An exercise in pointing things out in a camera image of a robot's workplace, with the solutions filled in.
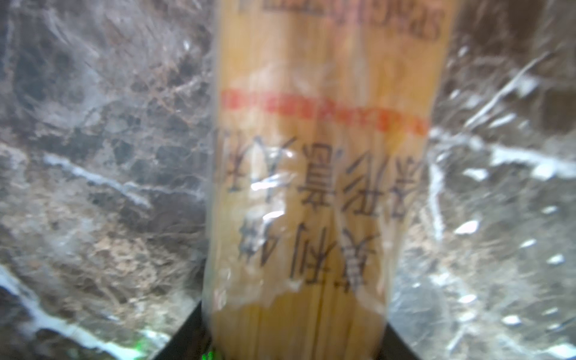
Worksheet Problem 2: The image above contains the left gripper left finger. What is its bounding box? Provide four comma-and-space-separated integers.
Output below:
153, 302, 211, 360

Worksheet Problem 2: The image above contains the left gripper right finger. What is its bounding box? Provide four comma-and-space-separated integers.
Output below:
379, 324, 420, 360

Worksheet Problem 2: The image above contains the brown blue-end spaghetti pack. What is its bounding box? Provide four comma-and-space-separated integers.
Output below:
202, 1, 460, 359

